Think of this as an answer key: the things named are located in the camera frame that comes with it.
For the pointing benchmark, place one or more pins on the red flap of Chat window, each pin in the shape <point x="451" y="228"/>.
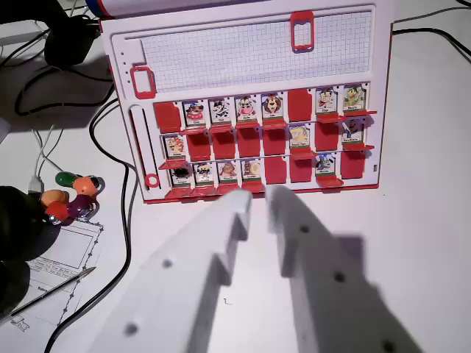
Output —
<point x="222" y="129"/>

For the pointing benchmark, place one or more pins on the dark rounded object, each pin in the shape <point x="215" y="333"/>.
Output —
<point x="22" y="228"/>

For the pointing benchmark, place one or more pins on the printed paper sheet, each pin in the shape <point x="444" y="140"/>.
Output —
<point x="79" y="250"/>

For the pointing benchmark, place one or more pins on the thin silver pen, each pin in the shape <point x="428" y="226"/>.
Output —
<point x="55" y="291"/>

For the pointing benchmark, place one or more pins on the black box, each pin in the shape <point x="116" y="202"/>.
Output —
<point x="70" y="44"/>

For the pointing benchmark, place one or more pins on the red and white game board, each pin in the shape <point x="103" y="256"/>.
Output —
<point x="257" y="55"/>

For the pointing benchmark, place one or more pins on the colourful bead toy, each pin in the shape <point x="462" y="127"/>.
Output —
<point x="79" y="204"/>

